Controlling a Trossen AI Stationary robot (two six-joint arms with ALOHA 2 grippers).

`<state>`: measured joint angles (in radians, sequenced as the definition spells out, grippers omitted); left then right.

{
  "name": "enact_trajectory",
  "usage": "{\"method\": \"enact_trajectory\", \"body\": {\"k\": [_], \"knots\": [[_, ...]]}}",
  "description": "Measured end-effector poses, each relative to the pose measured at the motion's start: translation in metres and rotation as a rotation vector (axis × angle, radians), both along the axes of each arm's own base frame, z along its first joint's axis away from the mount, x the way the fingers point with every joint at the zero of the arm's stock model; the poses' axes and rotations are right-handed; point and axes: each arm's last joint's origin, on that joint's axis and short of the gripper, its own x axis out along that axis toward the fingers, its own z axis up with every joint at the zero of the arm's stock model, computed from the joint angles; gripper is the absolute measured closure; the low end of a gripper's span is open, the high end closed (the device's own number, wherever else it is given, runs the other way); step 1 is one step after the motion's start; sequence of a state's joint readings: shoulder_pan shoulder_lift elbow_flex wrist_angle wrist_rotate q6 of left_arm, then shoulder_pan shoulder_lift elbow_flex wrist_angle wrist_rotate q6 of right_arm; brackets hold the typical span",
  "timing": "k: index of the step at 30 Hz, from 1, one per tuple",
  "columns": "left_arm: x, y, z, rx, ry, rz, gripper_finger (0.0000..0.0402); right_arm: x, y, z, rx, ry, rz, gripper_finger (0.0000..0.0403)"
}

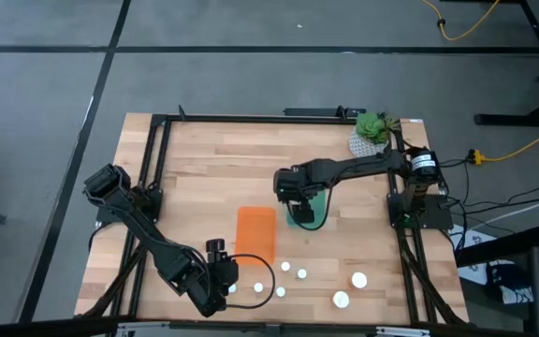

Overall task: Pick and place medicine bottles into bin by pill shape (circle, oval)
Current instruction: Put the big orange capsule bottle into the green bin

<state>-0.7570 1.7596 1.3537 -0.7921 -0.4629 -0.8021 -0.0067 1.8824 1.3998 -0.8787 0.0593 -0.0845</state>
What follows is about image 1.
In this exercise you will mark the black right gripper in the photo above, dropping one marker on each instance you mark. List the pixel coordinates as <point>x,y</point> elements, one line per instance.
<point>295,182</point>

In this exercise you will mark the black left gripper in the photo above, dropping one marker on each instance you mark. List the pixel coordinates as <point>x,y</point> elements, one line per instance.
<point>222,276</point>

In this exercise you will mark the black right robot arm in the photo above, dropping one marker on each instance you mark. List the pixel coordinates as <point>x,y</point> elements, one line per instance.
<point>368,166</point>

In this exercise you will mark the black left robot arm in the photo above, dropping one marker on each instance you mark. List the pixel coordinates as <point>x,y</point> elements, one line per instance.
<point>148,229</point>

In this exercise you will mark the green plastic bin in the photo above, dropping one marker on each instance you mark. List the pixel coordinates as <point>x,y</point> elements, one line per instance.
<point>320,216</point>

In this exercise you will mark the orange plastic bin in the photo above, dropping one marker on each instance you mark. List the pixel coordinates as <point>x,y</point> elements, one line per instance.
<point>255,238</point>

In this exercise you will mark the succulent in white pot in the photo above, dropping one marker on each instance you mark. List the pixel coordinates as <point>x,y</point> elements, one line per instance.
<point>368,147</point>

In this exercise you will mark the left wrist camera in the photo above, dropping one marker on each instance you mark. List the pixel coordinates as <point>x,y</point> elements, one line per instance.
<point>216,255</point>

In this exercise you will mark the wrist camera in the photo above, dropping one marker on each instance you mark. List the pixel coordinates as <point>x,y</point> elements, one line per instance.
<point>216,255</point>
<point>303,214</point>

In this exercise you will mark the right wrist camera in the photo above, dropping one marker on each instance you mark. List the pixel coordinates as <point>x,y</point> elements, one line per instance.
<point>303,214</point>

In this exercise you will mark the black aluminium station frame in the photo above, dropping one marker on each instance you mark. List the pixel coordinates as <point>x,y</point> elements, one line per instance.
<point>251,119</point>

